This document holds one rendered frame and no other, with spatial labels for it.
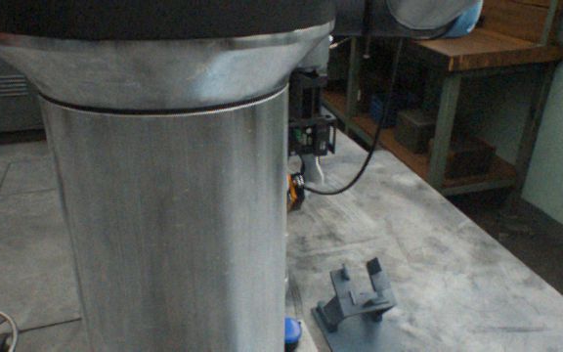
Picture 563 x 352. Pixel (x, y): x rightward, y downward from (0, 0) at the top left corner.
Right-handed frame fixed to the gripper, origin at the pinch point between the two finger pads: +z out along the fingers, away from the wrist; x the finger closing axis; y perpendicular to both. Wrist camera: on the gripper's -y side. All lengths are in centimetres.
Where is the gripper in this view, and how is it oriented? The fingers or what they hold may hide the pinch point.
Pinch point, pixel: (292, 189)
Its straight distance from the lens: 76.2
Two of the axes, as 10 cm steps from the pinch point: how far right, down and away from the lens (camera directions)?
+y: 3.0, 4.4, -8.5
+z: 0.0, 8.9, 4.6
